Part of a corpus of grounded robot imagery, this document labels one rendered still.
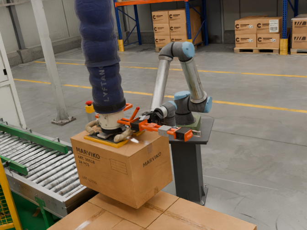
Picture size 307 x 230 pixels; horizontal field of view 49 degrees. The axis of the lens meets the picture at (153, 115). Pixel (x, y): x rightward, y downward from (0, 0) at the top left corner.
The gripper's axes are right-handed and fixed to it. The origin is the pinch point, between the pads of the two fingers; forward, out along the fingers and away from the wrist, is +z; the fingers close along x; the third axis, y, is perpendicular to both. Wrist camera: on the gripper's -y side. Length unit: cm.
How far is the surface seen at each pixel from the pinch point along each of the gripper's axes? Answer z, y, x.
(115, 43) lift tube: -3, 16, 53
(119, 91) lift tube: -1.5, 17.2, 20.5
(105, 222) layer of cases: 31, 19, -65
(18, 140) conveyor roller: -16, 215, -65
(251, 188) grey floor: -128, -16, -121
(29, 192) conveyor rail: 35, 109, -68
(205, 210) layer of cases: -15, -34, -65
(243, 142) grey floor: -218, 36, -122
